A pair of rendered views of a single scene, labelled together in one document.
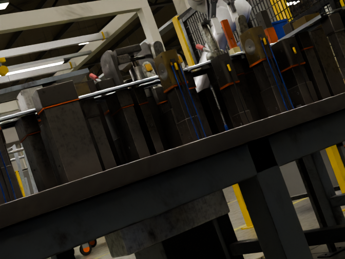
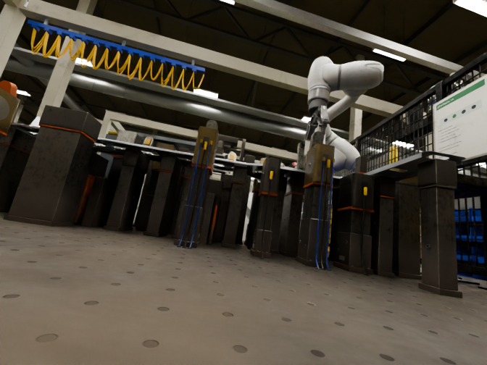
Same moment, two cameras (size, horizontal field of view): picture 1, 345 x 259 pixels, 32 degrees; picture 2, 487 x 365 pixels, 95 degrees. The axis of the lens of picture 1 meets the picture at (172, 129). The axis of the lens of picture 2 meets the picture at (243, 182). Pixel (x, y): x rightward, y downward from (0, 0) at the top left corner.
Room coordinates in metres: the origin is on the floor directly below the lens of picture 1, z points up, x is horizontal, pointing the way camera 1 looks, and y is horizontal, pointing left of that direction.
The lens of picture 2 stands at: (1.50, -0.44, 0.77)
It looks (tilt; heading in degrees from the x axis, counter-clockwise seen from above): 12 degrees up; 23
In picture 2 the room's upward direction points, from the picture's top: 9 degrees clockwise
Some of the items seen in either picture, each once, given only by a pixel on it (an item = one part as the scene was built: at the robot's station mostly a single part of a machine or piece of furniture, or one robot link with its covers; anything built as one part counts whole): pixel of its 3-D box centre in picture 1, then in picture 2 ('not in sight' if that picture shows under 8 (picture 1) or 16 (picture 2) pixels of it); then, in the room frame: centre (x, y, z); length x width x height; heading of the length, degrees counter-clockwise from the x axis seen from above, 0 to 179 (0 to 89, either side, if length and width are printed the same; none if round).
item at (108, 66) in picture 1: (144, 106); (218, 187); (2.41, 0.08, 0.94); 0.18 x 0.13 x 0.49; 117
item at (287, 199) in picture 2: (238, 98); (290, 216); (2.36, -0.28, 0.84); 0.12 x 0.05 x 0.29; 27
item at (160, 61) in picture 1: (183, 101); (198, 186); (2.04, -0.07, 0.87); 0.12 x 0.07 x 0.35; 27
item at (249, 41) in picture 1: (269, 74); (317, 204); (2.17, -0.39, 0.87); 0.12 x 0.07 x 0.35; 27
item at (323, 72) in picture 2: not in sight; (323, 75); (2.39, -0.36, 1.48); 0.13 x 0.11 x 0.16; 91
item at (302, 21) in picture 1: (321, 59); (401, 219); (2.40, -0.65, 0.88); 0.08 x 0.08 x 0.36; 27
